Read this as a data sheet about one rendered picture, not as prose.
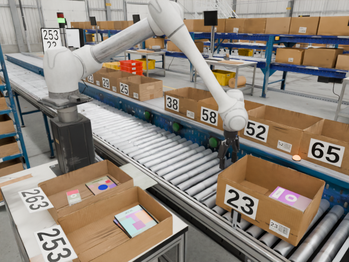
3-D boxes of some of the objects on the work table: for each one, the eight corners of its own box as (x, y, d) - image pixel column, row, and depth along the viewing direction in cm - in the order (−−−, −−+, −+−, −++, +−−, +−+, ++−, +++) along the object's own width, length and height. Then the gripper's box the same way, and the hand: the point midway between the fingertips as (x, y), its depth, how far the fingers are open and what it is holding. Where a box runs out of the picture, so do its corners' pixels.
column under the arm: (64, 185, 143) (53, 130, 131) (49, 167, 161) (38, 117, 149) (107, 169, 159) (101, 119, 146) (89, 155, 177) (82, 108, 165)
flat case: (135, 244, 103) (135, 241, 102) (113, 218, 116) (113, 215, 116) (163, 229, 110) (163, 226, 110) (140, 206, 124) (139, 203, 124)
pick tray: (59, 238, 108) (55, 219, 104) (138, 201, 130) (137, 184, 127) (85, 287, 88) (81, 266, 84) (173, 234, 110) (173, 215, 106)
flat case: (100, 202, 129) (99, 200, 128) (85, 185, 142) (84, 183, 142) (124, 192, 137) (124, 190, 136) (107, 177, 150) (107, 174, 150)
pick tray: (40, 200, 131) (36, 183, 128) (108, 173, 155) (107, 158, 151) (61, 231, 112) (56, 212, 108) (135, 195, 135) (134, 178, 132)
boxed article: (79, 196, 133) (77, 188, 132) (82, 207, 125) (81, 199, 124) (67, 199, 131) (66, 192, 129) (70, 211, 123) (69, 203, 121)
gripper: (237, 122, 148) (234, 157, 157) (211, 132, 134) (209, 170, 143) (249, 126, 143) (244, 161, 151) (223, 136, 129) (219, 175, 137)
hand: (228, 162), depth 146 cm, fingers open, 10 cm apart
